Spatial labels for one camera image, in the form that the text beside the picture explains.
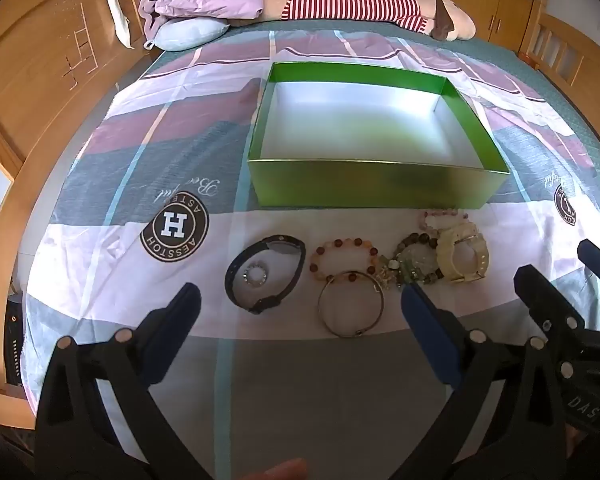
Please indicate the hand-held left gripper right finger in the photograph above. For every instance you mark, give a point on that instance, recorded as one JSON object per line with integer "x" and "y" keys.
{"x": 420, "y": 310}

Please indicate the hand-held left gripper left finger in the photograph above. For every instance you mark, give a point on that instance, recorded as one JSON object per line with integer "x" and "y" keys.
{"x": 182, "y": 305}

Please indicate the cream wrist watch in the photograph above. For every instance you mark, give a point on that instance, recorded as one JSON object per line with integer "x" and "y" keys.
{"x": 447, "y": 250}

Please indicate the silver bangle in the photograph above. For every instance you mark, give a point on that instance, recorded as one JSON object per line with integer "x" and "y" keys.
{"x": 352, "y": 334}

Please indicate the black wrist watch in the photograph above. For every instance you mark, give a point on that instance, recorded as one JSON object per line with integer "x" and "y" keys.
{"x": 262, "y": 305}

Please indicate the green cardboard box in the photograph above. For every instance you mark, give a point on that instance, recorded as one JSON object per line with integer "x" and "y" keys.
{"x": 370, "y": 185}

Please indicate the person's left hand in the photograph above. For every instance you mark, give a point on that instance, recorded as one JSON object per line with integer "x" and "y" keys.
{"x": 280, "y": 471}

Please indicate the small gold charm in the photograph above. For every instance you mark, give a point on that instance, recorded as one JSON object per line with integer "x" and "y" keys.
{"x": 385, "y": 277}

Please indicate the printed bed sheet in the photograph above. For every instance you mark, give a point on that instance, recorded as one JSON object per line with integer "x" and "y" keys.
{"x": 130, "y": 200}

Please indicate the black device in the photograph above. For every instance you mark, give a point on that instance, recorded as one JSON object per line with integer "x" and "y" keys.
{"x": 15, "y": 345}

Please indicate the wooden footboard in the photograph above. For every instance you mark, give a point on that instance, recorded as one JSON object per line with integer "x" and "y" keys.
{"x": 560, "y": 50}

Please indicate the wooden headboard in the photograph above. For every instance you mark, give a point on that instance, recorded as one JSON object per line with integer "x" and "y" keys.
{"x": 40, "y": 85}

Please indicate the light blue pillow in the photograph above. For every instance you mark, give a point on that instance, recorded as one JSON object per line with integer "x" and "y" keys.
{"x": 190, "y": 32}

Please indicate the plush toy with striped shirt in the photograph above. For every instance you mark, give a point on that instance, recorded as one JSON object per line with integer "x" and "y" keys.
{"x": 355, "y": 2}

